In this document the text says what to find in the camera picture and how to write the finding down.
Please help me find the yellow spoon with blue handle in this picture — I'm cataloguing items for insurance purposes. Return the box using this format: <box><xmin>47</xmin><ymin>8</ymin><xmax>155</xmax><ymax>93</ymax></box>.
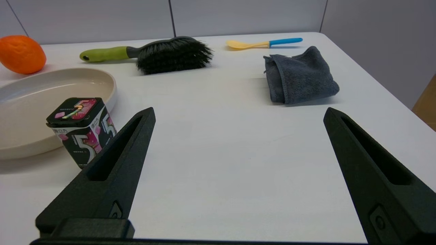
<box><xmin>226</xmin><ymin>37</ymin><xmax>303</xmax><ymax>50</ymax></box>

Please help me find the black brush with green handle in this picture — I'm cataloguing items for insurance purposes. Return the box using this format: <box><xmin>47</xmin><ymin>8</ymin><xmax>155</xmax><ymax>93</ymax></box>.
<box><xmin>79</xmin><ymin>36</ymin><xmax>214</xmax><ymax>75</ymax></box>

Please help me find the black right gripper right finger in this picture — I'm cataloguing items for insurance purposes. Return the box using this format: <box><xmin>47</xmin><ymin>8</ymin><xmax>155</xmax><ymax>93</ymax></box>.
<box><xmin>323</xmin><ymin>107</ymin><xmax>436</xmax><ymax>245</ymax></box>

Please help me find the black chewing gum box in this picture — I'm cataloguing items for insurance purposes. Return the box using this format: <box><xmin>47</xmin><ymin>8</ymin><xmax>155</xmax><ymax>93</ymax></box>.
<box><xmin>46</xmin><ymin>97</ymin><xmax>117</xmax><ymax>169</ymax></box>

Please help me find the folded dark grey cloth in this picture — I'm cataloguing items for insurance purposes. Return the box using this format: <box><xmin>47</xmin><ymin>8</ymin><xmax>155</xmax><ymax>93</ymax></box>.
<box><xmin>263</xmin><ymin>46</ymin><xmax>340</xmax><ymax>105</ymax></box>

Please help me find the beige round plate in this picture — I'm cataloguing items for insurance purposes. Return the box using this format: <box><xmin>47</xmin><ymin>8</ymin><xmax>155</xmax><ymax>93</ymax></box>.
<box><xmin>0</xmin><ymin>67</ymin><xmax>118</xmax><ymax>161</ymax></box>

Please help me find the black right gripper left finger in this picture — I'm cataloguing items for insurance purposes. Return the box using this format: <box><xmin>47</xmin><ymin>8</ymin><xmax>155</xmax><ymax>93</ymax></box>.
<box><xmin>35</xmin><ymin>107</ymin><xmax>156</xmax><ymax>239</ymax></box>

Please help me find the orange fruit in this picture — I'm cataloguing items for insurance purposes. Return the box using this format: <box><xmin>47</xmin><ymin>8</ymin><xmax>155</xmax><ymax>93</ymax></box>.
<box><xmin>0</xmin><ymin>35</ymin><xmax>47</xmax><ymax>75</ymax></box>

